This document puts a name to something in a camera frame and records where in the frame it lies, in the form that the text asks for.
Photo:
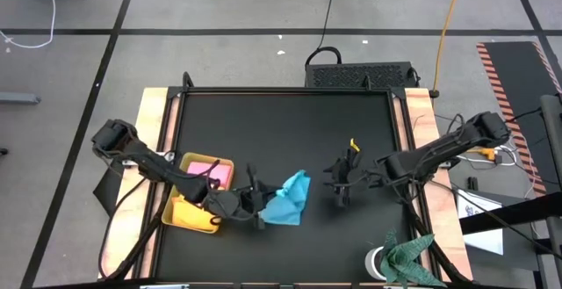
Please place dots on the translucent yellow plastic bin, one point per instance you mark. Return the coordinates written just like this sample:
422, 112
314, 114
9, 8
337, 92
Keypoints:
169, 218

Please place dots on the pink microfiber towel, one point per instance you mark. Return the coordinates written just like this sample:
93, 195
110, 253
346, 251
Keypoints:
211, 172

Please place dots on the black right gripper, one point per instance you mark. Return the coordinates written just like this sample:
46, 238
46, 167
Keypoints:
351, 172

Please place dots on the light wooden board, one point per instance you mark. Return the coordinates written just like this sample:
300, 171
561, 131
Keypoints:
419, 104
149, 109

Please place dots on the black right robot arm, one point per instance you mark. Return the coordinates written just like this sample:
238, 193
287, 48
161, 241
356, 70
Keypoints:
483, 128

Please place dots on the yellow power plug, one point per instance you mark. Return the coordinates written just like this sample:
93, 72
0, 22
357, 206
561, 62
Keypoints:
487, 152

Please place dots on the grey desk foot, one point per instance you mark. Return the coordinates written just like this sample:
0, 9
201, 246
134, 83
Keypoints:
17, 98

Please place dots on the small black clip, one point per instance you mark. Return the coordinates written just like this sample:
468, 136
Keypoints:
473, 183

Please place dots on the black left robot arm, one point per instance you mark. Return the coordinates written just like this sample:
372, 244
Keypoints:
118, 137

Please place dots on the black computer case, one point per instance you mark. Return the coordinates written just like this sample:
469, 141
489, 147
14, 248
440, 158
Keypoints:
360, 74

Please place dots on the black flat panel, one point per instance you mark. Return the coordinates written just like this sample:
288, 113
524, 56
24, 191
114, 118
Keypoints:
107, 192

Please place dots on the black clamp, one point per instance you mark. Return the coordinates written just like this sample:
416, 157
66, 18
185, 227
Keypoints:
366, 81
188, 80

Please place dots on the white plant pot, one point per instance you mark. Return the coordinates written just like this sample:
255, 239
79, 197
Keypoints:
373, 265

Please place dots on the black beam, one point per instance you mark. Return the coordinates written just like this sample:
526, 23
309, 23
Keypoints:
505, 214

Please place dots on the green artificial plant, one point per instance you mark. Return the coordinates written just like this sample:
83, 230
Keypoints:
406, 262

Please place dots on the white printed sign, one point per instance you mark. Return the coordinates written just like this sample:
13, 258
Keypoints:
483, 240

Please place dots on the large striped-edge black floor mat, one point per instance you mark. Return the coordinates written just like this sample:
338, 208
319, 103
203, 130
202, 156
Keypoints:
518, 82

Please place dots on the black aluminium table frame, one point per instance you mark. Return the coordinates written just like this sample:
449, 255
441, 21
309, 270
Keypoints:
285, 90

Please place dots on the blue microfiber towel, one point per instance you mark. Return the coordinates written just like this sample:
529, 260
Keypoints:
292, 201

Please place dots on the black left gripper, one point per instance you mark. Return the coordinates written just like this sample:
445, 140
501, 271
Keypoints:
239, 202

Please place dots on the orange microfiber towel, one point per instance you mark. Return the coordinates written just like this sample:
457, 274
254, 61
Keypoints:
193, 216

